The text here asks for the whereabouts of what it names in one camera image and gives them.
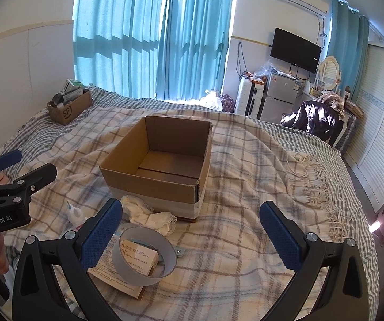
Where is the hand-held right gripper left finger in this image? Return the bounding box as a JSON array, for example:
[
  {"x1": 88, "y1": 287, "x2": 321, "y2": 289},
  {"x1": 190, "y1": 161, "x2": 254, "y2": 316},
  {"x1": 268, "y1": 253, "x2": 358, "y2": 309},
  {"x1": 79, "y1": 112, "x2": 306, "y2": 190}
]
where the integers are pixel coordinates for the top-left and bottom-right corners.
[{"x1": 12, "y1": 198, "x2": 124, "y2": 321}]

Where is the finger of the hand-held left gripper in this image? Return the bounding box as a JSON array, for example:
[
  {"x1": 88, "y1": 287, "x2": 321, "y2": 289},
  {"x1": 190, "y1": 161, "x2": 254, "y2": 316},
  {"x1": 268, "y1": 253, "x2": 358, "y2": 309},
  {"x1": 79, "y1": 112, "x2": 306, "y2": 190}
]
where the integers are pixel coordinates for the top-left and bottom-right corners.
[
  {"x1": 0, "y1": 149, "x2": 23, "y2": 186},
  {"x1": 0, "y1": 163, "x2": 58, "y2": 212}
]

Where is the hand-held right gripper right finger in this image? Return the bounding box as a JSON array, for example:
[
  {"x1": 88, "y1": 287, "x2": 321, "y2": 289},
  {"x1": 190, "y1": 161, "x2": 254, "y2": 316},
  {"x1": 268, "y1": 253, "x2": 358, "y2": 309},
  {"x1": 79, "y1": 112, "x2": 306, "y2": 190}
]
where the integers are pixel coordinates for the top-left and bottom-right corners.
[{"x1": 259, "y1": 201, "x2": 370, "y2": 321}]

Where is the small white bottle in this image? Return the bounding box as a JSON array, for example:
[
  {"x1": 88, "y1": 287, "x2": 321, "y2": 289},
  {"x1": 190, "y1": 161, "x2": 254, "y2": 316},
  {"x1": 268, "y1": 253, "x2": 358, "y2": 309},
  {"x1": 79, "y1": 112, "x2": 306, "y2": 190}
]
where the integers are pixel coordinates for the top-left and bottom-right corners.
[{"x1": 65, "y1": 200, "x2": 85, "y2": 228}]

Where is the carton with printed sheet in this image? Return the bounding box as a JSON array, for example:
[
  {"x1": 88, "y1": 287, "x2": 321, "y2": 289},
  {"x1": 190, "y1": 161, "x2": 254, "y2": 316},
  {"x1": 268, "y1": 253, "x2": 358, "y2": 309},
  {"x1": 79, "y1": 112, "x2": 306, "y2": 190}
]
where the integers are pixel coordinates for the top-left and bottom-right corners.
[{"x1": 88, "y1": 234, "x2": 146, "y2": 300}]

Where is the white cloth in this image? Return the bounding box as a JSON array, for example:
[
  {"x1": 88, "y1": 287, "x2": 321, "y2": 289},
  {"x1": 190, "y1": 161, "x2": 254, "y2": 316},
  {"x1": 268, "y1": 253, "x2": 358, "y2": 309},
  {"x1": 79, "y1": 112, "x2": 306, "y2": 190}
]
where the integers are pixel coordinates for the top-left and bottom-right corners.
[{"x1": 120, "y1": 194, "x2": 178, "y2": 238}]

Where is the grey tape roll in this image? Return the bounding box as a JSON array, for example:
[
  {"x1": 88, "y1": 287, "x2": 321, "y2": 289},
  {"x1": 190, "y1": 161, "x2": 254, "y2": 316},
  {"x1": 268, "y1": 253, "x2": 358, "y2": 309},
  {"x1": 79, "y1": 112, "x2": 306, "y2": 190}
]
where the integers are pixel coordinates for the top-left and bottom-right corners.
[{"x1": 112, "y1": 226, "x2": 176, "y2": 286}]

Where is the large cardboard box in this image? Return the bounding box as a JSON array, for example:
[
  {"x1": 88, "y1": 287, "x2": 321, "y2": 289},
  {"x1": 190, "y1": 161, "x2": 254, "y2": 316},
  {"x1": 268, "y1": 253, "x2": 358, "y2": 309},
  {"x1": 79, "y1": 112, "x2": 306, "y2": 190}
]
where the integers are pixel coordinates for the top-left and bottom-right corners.
[{"x1": 99, "y1": 115, "x2": 213, "y2": 224}]

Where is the small cardboard box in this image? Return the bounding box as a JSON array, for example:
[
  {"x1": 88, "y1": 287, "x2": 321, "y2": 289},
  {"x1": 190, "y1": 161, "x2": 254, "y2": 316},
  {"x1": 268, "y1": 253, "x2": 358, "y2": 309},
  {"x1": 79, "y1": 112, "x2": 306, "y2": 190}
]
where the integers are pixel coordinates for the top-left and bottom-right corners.
[{"x1": 47, "y1": 89, "x2": 93, "y2": 126}]

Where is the cream plaid blanket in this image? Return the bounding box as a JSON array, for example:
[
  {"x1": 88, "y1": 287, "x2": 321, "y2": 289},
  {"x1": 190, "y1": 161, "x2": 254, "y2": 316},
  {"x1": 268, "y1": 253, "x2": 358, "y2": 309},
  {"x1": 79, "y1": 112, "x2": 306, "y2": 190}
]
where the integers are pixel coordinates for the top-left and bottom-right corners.
[{"x1": 3, "y1": 107, "x2": 349, "y2": 321}]

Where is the gingham bed sheet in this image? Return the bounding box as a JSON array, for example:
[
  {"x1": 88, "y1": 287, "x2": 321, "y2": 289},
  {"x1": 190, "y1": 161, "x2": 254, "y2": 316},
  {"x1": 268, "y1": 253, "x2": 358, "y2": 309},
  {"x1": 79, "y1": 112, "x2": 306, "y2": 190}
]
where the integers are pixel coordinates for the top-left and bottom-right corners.
[{"x1": 3, "y1": 85, "x2": 380, "y2": 321}]

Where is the green white carton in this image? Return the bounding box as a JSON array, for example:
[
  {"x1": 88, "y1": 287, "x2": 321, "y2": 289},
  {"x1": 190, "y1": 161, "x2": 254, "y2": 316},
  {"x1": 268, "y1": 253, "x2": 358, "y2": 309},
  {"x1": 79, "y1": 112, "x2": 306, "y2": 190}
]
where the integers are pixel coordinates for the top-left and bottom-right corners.
[{"x1": 64, "y1": 79, "x2": 85, "y2": 91}]

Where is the black jacket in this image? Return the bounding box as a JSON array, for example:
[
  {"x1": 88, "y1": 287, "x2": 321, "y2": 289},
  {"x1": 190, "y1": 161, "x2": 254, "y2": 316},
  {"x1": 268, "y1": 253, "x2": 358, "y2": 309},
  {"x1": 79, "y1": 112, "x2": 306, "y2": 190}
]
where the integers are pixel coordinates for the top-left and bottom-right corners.
[{"x1": 280, "y1": 100, "x2": 343, "y2": 141}]

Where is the white suitcase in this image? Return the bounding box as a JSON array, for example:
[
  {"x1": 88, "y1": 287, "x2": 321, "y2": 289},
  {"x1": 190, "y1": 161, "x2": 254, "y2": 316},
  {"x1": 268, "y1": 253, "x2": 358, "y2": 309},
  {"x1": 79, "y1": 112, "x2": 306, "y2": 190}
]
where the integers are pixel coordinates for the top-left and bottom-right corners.
[{"x1": 235, "y1": 78, "x2": 266, "y2": 118}]

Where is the dark patterned bag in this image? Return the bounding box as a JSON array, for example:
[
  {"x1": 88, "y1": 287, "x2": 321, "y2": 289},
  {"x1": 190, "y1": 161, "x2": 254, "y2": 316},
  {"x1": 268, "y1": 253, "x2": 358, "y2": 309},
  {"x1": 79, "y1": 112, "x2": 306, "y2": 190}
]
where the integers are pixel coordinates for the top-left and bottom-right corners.
[{"x1": 219, "y1": 94, "x2": 236, "y2": 112}]

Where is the plaid scarf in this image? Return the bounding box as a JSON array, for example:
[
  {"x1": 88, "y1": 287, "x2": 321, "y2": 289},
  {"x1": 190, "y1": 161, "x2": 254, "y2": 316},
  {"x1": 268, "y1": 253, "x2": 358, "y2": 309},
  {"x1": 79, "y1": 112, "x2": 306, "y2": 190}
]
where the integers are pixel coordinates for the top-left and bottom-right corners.
[{"x1": 319, "y1": 93, "x2": 346, "y2": 114}]

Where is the silver fridge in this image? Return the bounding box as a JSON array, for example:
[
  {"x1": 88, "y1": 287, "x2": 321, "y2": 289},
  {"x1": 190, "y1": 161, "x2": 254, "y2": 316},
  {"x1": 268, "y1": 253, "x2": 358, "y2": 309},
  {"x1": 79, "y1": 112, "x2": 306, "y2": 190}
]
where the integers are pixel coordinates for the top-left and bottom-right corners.
[{"x1": 260, "y1": 71, "x2": 301, "y2": 123}]

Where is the white louvred wardrobe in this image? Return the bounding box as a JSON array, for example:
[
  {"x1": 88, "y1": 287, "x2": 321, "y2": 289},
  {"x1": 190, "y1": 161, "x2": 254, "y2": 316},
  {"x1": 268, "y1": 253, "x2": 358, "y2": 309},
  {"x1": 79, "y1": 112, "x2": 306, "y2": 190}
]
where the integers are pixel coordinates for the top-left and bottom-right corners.
[{"x1": 342, "y1": 42, "x2": 384, "y2": 213}]

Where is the white plastic bag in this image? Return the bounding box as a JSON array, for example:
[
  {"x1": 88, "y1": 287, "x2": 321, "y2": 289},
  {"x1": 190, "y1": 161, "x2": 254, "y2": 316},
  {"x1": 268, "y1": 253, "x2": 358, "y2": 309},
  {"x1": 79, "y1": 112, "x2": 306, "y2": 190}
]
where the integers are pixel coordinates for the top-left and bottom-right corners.
[{"x1": 199, "y1": 90, "x2": 224, "y2": 110}]

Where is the wide blue curtain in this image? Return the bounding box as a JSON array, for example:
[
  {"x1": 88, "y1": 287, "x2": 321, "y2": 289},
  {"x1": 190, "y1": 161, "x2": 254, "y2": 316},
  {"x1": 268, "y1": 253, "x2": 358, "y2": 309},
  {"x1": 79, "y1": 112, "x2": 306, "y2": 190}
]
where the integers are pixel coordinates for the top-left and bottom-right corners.
[{"x1": 73, "y1": 0, "x2": 172, "y2": 99}]

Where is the clear plastic bag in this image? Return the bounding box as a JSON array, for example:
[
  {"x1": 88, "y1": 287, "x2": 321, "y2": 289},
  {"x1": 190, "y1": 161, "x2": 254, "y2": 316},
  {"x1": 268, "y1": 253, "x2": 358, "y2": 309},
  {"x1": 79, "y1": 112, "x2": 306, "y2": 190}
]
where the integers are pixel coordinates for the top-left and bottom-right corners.
[{"x1": 254, "y1": 59, "x2": 274, "y2": 79}]

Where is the white oval mirror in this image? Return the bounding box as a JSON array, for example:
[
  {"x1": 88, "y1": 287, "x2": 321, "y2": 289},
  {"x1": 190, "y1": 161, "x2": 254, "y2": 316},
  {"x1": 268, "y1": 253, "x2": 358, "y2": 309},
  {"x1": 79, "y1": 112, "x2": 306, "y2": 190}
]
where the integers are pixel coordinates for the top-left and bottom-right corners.
[{"x1": 317, "y1": 56, "x2": 342, "y2": 91}]

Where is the black television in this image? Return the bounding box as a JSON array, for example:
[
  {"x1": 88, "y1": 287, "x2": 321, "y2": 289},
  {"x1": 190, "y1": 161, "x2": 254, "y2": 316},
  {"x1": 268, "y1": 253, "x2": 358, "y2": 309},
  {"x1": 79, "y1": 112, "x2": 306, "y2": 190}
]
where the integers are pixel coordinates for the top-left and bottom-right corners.
[{"x1": 270, "y1": 27, "x2": 322, "y2": 74}]

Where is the narrow blue curtain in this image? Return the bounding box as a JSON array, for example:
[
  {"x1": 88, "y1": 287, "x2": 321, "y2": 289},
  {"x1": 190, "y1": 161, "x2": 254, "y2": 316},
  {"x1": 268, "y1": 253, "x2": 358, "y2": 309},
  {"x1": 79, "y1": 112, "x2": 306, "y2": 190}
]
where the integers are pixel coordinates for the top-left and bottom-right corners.
[{"x1": 327, "y1": 0, "x2": 370, "y2": 97}]

